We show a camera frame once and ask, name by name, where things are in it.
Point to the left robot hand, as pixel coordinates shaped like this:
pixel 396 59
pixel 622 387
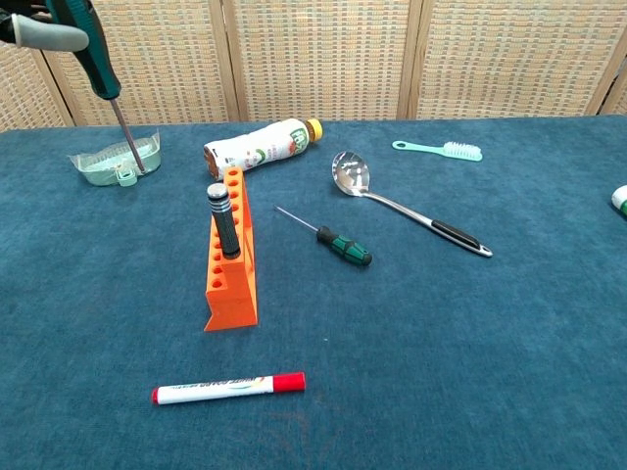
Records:
pixel 49 35

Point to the dark green slim screwdriver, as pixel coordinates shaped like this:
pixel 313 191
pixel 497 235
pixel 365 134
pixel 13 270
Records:
pixel 100 73

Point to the silver black precision screwdriver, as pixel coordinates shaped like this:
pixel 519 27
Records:
pixel 225 225

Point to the orange tool holder rack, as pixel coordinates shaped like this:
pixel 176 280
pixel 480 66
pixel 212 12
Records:
pixel 230 294

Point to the clear green dustpan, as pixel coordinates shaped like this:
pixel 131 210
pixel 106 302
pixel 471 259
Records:
pixel 103 171

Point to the printed bottle orange cap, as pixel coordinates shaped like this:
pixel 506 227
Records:
pixel 279 144

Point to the woven wooden folding screen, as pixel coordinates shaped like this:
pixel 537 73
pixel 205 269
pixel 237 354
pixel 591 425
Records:
pixel 323 54

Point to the slotted steel spoon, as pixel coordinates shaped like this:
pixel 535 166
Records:
pixel 350 173

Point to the green black striped screwdriver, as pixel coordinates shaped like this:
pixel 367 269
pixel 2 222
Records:
pixel 343 245

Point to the white marker red cap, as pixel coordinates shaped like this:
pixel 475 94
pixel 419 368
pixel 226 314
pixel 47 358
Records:
pixel 220 389

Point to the mint green brush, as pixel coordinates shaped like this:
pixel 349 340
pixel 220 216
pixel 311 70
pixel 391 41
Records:
pixel 460 151

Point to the blue table mat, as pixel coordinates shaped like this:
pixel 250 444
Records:
pixel 441 343

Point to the small white green bottle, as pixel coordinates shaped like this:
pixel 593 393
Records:
pixel 621 201

